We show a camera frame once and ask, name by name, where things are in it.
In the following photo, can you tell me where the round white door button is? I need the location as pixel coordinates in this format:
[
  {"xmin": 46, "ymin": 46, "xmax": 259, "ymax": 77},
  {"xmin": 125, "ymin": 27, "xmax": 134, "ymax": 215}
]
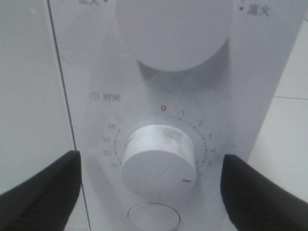
[{"xmin": 127, "ymin": 202, "xmax": 181, "ymax": 231}]

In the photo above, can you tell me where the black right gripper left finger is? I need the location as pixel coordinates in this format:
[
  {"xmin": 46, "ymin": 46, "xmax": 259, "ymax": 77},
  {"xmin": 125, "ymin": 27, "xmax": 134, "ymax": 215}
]
[{"xmin": 0, "ymin": 151, "xmax": 82, "ymax": 231}]

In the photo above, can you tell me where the white microwave oven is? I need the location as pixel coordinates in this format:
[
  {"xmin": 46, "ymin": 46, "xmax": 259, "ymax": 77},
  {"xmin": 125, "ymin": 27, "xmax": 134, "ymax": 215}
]
[{"xmin": 0, "ymin": 0, "xmax": 304, "ymax": 231}]

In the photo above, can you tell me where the white microwave door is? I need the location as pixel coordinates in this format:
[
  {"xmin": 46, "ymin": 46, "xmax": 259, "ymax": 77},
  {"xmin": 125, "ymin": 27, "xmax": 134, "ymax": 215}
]
[{"xmin": 0, "ymin": 0, "xmax": 91, "ymax": 231}]

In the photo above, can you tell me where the white microwave knob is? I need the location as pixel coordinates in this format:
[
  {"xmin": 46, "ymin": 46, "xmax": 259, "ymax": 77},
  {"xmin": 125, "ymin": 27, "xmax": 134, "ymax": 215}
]
[
  {"xmin": 121, "ymin": 124, "xmax": 197, "ymax": 200},
  {"xmin": 115, "ymin": 0, "xmax": 234, "ymax": 71}
]

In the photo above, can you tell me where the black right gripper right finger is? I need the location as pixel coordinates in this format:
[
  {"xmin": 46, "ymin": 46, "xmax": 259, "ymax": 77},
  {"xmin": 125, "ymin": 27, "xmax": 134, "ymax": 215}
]
[{"xmin": 220, "ymin": 154, "xmax": 308, "ymax": 231}]

